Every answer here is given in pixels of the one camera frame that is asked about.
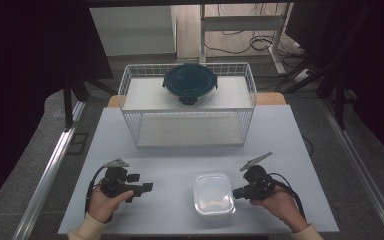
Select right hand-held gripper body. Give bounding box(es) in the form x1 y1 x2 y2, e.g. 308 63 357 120
238 151 278 202

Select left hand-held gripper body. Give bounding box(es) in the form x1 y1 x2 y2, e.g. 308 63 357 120
99 158 138 204

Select white rectangular food container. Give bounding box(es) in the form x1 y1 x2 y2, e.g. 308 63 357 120
192 171 237 220

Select white wire shelf rack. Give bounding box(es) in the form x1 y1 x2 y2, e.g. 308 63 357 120
117 61 258 149

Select round container with blue lid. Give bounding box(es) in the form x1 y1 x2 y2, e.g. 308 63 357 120
161 62 219 108

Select person's left hand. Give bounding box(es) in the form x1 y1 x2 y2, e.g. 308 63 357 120
86 185 135 224

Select person's right hand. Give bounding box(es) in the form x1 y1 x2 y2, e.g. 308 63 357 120
249 184 310 233

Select wooden table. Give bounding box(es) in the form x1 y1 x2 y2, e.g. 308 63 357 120
107 92 287 109

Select black metal stand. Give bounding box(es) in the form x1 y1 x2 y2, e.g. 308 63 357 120
275 54 348 132
62 75 118 132

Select white power strip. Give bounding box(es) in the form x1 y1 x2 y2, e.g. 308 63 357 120
292 67 312 83

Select dark curtain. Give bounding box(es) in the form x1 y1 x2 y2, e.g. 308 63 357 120
0 0 115 216
284 0 384 172

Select white cabinet panel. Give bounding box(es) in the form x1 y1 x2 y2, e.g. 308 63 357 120
88 5 177 57

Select left hand-held gripper cable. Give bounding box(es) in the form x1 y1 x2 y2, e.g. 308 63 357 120
84 165 109 214

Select hand-held gripper cable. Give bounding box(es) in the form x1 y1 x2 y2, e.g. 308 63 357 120
267 172 308 222
84 165 109 214

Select right hand-held gripper cable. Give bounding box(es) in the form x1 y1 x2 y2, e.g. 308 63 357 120
267 172 308 222

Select black floor frame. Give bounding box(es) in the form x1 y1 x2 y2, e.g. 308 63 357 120
66 132 90 156

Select aluminium rail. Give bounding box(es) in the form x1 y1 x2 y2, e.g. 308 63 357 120
320 99 384 240
11 100 87 240

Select black floor cables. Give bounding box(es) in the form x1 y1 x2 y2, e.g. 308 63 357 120
203 3 309 58

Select white desk frame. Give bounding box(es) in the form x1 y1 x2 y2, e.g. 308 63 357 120
198 2 295 75

